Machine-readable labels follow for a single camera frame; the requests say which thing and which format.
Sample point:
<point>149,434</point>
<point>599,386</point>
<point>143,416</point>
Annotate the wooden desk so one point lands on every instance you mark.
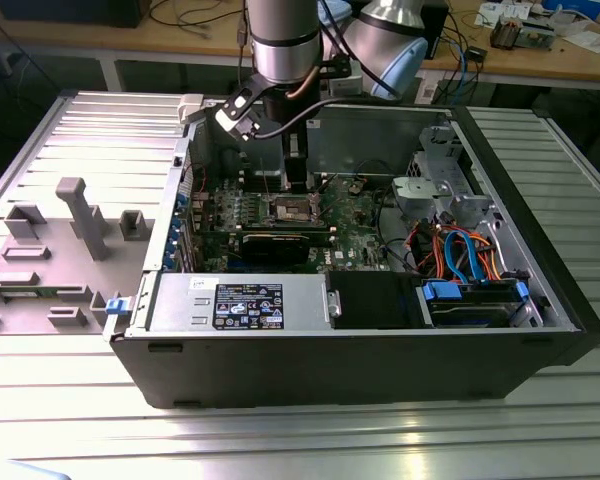
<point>130,44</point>

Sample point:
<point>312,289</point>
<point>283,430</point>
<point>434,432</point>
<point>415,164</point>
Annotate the silver drive cage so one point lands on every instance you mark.
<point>420,192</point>

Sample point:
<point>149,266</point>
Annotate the black and grey PC case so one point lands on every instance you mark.
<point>330,370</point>

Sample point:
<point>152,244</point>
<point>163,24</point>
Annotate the black tower box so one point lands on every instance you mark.
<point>437,30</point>

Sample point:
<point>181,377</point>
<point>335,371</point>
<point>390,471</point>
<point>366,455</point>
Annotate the blue case latch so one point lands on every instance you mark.
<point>117,306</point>

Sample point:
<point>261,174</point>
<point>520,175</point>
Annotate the grey metal component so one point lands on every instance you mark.
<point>535,36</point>

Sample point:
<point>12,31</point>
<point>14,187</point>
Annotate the metal locking lever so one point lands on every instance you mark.
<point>266,177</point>

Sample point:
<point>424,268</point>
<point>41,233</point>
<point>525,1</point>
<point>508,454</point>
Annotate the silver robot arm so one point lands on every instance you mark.
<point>285,50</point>

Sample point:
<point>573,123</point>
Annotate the grey power supply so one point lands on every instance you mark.
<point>180,300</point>

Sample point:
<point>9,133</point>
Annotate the green motherboard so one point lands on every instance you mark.
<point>350,235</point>

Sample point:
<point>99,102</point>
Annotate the grey parts rack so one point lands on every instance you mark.
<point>55,280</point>

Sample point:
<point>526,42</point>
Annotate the small black adapter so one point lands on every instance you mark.
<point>477,54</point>

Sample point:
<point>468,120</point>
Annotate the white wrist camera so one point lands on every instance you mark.
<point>232,112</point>

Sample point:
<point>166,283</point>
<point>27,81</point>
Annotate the black RAM slot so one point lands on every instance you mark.
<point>280,229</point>
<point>255,188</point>
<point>255,181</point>

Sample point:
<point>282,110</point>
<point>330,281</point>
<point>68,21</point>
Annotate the white paper sheet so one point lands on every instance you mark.
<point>495,12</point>
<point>595,42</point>

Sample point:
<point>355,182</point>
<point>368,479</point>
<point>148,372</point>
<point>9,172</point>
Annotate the blue box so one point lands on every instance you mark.
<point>575,5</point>

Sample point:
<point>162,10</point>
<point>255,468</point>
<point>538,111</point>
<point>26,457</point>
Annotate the green RAM stick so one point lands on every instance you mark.
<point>40,291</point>

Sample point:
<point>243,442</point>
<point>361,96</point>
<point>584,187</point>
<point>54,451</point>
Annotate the black graphics card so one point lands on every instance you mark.
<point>275,247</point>

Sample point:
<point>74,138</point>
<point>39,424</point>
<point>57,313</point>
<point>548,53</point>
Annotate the metal cooler heatsink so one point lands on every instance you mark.
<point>504,35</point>

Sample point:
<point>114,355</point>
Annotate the grey case latch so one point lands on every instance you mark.
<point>190,107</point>

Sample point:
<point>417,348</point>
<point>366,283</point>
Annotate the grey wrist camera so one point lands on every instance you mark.
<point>345,85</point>

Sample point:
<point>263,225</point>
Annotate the hard disk in blue carrier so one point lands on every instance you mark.
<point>440,291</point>

